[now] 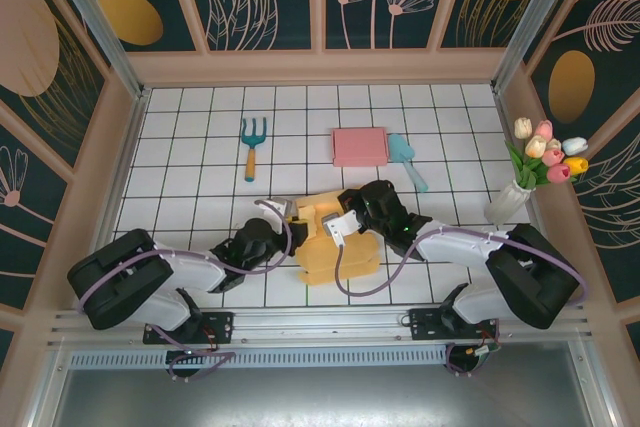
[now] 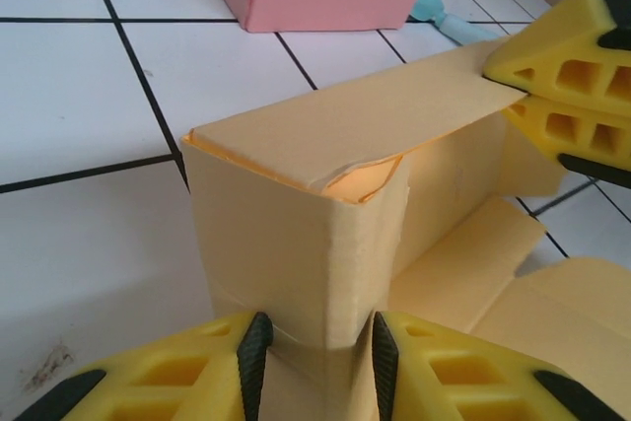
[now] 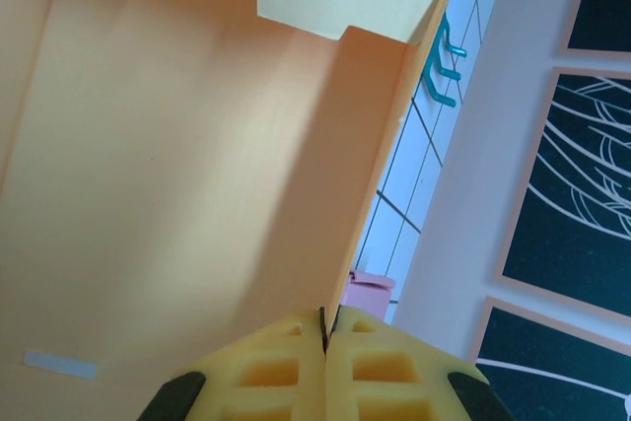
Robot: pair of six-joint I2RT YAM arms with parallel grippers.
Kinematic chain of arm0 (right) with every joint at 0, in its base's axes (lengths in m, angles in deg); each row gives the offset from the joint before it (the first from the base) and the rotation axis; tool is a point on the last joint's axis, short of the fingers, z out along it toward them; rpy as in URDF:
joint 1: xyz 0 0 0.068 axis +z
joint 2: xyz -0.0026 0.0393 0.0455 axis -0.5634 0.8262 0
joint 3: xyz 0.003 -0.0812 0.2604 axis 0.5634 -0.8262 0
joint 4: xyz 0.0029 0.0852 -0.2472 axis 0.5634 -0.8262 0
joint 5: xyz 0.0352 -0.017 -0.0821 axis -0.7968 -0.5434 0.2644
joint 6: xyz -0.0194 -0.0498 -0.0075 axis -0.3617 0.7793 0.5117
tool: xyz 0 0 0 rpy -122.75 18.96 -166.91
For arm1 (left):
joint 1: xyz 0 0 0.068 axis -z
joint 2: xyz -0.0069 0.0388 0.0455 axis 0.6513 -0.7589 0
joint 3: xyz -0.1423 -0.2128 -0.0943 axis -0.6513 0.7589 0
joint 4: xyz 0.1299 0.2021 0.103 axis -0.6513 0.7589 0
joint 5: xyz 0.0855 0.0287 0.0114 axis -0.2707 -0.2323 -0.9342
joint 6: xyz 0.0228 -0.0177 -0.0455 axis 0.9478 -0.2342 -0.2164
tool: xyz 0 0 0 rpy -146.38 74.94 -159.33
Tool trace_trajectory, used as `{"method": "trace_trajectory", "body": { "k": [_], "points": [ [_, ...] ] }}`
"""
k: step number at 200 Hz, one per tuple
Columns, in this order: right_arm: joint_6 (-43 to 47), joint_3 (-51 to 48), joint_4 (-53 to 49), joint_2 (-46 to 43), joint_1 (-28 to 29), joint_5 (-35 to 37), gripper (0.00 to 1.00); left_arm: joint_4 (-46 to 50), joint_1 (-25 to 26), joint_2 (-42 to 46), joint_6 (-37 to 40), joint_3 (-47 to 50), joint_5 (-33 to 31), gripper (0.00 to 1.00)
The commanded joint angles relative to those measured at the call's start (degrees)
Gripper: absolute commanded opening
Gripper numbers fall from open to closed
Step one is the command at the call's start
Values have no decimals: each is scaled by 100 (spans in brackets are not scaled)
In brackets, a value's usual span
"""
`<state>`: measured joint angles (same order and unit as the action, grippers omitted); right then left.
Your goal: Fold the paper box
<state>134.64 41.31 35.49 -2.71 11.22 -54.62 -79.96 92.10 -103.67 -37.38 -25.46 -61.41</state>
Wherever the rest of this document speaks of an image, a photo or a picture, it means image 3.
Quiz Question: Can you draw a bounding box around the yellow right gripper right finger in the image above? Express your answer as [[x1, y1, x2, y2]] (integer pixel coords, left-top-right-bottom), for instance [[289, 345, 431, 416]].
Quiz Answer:
[[324, 305, 509, 421]]

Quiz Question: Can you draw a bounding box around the teal garden fork wooden handle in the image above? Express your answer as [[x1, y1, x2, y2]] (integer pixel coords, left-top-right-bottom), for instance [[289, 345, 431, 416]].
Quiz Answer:
[[421, 14, 468, 107]]

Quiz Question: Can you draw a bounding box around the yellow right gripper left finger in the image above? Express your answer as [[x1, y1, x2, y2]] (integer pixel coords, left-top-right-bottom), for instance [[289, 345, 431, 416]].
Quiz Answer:
[[140, 309, 329, 421]]

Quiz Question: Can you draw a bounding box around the pink paper box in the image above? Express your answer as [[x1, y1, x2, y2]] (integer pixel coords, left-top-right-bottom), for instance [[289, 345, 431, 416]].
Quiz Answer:
[[339, 270, 397, 327]]

